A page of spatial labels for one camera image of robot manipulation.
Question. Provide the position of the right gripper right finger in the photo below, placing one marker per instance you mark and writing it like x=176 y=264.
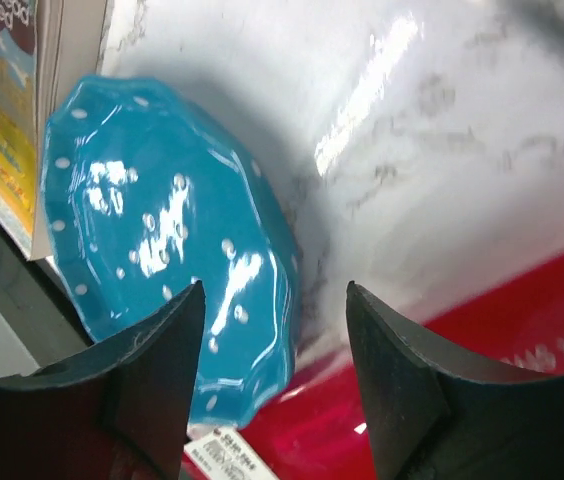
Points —
x=436 y=410

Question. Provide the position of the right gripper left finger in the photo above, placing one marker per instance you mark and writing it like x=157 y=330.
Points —
x=117 y=410

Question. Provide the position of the blue polka dot plate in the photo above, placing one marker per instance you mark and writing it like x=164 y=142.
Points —
x=144 y=195

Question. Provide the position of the red folder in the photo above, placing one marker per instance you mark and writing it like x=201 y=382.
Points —
x=317 y=428

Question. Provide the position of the paperback book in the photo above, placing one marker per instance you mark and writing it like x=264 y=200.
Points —
x=45 y=48

